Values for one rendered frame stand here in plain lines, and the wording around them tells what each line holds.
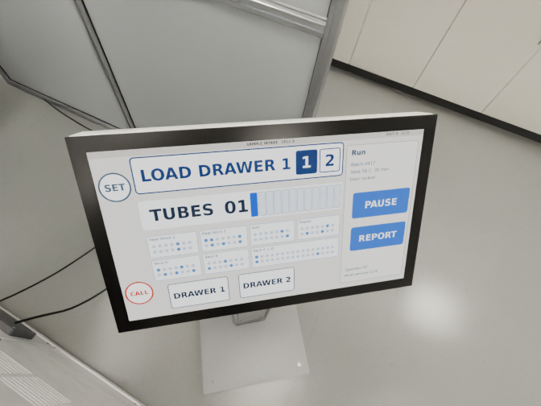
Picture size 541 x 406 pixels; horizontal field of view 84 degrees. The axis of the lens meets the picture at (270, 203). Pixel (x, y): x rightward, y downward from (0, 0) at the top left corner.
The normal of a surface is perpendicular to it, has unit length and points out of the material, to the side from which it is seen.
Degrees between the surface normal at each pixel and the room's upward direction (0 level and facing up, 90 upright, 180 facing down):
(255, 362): 3
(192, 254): 50
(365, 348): 0
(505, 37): 90
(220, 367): 3
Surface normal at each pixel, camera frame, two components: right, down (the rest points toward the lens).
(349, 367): 0.10, -0.49
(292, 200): 0.18, 0.34
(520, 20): -0.42, 0.77
